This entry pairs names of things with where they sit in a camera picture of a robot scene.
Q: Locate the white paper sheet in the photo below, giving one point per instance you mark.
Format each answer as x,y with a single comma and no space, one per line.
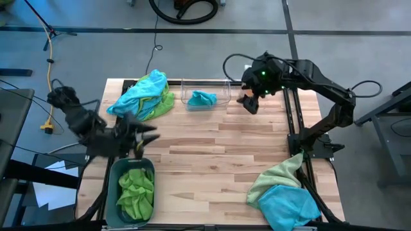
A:
54,195

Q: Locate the black metal stand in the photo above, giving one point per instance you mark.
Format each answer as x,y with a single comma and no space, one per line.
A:
390,150

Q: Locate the grey side table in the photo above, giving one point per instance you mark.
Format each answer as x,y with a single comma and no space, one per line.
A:
14,115

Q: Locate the teal plastic basket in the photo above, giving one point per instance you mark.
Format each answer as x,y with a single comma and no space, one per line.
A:
112,192

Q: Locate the dark flat bar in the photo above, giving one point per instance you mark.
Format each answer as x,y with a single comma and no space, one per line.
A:
16,72

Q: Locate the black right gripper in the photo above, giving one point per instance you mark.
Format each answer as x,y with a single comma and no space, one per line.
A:
266,77

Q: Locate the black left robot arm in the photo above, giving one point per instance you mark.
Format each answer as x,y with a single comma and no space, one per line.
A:
80,122

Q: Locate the pale green microfiber towel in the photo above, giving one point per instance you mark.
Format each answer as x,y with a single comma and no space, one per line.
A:
276,176

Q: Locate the black aluminium table frame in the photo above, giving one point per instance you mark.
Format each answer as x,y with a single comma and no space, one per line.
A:
175,82

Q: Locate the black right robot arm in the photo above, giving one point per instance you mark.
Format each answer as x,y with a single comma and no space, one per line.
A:
321,80

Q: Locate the black tripod stand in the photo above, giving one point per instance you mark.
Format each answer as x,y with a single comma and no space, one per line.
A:
52,32

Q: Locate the black support beam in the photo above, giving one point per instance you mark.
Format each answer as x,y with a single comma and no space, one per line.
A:
38,174

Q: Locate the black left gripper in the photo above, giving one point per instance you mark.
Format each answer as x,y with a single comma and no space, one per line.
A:
122,139

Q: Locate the clear plastic basket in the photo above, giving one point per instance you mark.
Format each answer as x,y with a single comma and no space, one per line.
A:
224,96

